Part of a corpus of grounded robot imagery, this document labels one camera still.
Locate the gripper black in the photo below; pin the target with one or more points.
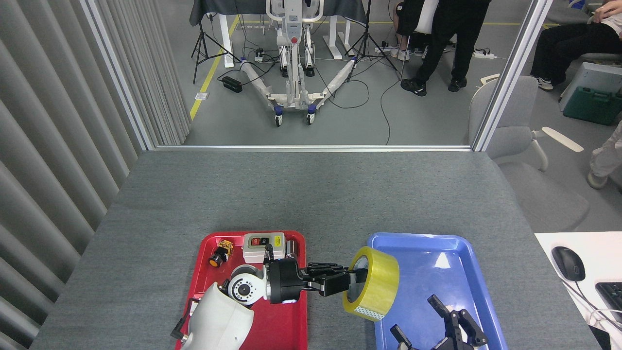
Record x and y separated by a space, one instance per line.
452 346
284 282

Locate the yellow tape roll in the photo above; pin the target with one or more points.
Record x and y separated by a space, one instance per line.
384 282

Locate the small black silver cylinder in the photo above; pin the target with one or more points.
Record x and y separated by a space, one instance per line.
291 248

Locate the blue plastic tray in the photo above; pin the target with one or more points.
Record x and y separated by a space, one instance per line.
427 272

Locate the red plastic tray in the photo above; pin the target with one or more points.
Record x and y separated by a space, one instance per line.
286 330

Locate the orange black push button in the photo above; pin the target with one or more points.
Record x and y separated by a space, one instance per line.
218 255

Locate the white circuit breaker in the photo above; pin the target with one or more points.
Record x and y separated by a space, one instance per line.
193 301

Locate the black computer mouse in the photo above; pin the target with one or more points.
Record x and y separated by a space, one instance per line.
567 262

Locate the black keyboard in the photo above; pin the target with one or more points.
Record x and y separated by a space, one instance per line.
613 299

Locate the white desk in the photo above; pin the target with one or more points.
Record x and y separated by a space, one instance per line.
602 253

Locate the grey office chair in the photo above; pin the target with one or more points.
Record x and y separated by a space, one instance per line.
515 141

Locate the black power adapter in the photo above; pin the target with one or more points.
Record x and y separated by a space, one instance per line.
232 84

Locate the white wheeled stand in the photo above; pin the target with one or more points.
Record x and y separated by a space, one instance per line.
294 53

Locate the black tripod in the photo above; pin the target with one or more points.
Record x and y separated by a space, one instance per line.
365 41
201 46

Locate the person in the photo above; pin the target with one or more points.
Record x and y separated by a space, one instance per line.
605 160
563 43
449 34
406 19

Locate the white power strip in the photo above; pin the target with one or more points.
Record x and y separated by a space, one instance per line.
484 55

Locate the green plastic case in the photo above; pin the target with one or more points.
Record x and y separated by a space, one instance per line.
593 104

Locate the grey switch box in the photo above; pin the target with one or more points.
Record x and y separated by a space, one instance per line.
255 253

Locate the silver frame rail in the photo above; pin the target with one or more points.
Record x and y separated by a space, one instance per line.
311 148

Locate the silver frame post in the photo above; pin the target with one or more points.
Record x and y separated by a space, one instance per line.
510 73
116 73

